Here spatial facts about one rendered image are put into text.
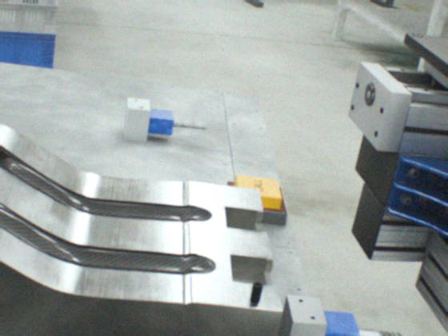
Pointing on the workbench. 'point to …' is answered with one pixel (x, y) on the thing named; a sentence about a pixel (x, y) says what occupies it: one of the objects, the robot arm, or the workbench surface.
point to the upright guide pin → (256, 292)
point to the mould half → (83, 279)
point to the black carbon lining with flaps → (162, 262)
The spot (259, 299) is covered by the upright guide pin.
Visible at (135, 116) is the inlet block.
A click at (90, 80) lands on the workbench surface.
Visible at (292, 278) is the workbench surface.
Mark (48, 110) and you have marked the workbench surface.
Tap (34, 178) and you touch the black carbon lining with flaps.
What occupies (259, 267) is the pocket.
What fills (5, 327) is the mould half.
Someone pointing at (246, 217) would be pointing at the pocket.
